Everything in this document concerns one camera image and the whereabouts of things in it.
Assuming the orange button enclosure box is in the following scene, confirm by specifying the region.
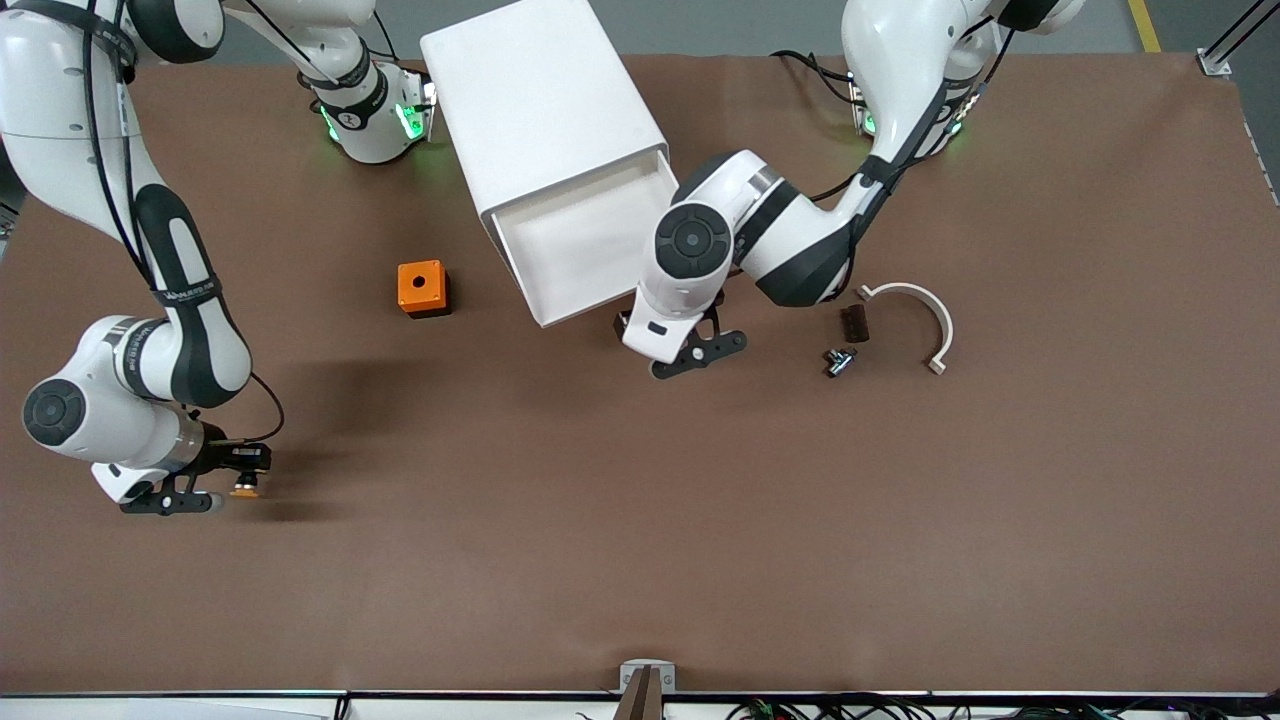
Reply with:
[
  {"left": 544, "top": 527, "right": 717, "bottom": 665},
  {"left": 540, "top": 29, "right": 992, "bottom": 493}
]
[{"left": 397, "top": 260, "right": 452, "bottom": 319}]

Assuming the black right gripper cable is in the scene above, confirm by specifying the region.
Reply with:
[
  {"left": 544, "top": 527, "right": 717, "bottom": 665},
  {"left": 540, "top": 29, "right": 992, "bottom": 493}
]
[{"left": 80, "top": 0, "right": 288, "bottom": 446}]

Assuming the white drawer cabinet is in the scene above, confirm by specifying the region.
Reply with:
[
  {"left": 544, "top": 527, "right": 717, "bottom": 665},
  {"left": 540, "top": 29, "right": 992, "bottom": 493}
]
[{"left": 418, "top": 0, "right": 669, "bottom": 226}]

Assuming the white curved plastic bracket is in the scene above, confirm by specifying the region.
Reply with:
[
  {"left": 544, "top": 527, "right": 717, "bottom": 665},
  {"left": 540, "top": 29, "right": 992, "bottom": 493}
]
[{"left": 857, "top": 282, "right": 956, "bottom": 376}]

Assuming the aluminium frame profile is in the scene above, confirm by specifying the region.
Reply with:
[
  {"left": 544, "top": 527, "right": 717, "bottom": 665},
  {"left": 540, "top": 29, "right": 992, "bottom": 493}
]
[{"left": 1198, "top": 0, "right": 1267, "bottom": 79}]

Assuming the black arm base cable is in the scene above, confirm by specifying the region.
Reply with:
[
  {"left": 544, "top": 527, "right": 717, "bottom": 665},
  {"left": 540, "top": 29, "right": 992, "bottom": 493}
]
[{"left": 770, "top": 48, "right": 861, "bottom": 103}]

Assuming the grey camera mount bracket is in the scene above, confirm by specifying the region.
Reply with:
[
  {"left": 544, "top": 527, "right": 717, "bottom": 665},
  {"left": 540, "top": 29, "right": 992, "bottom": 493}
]
[{"left": 618, "top": 658, "right": 677, "bottom": 720}]

